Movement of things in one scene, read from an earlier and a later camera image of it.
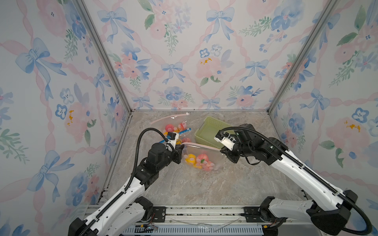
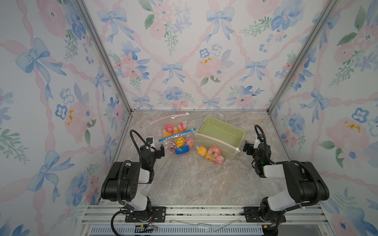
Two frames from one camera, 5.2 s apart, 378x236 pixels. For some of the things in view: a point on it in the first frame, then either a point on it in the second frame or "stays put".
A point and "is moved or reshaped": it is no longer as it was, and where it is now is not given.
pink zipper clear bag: (203, 158) is moved or reshaped
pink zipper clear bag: (175, 123) stays put
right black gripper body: (239, 149) -> (255, 154)
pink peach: (203, 157) -> (214, 151)
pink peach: (208, 166) -> (219, 160)
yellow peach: (197, 165) -> (207, 156)
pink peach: (169, 128) stays put
